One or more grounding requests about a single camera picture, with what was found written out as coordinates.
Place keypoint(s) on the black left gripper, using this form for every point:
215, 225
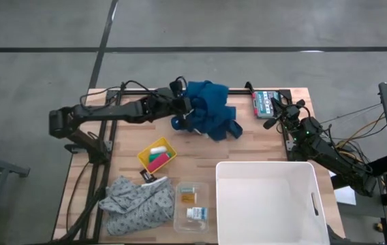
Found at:
174, 105

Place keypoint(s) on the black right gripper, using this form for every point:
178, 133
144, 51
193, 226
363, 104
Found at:
290, 117

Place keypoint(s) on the blue cloth garment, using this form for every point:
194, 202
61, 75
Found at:
210, 109

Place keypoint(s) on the white bandage roll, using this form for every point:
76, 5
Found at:
158, 150

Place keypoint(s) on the green bandage roll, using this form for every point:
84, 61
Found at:
152, 157

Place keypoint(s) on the red bandage roll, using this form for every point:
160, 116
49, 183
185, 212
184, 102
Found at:
158, 162

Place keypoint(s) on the yellow plastic tray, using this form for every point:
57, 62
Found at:
144, 156

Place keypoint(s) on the orange pill bottle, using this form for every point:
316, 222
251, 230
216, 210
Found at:
188, 198

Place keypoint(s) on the white pill bottle blue label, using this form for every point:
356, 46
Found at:
197, 213

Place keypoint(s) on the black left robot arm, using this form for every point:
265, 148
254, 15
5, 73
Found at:
111, 112

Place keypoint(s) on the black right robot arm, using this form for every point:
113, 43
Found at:
333, 156

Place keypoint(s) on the red teal first aid kit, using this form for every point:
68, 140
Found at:
265, 103

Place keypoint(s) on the white textured plastic bin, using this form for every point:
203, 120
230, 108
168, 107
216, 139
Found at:
268, 204

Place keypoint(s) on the grey patterned cloth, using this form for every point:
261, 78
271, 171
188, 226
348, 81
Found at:
135, 207

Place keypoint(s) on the clear plastic container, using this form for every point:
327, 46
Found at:
180, 228

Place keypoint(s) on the white paper sheet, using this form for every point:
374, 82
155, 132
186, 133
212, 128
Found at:
345, 195

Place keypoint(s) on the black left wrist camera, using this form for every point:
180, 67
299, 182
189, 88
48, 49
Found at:
176, 88

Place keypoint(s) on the black metal table frame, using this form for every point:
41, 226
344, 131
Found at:
241, 92

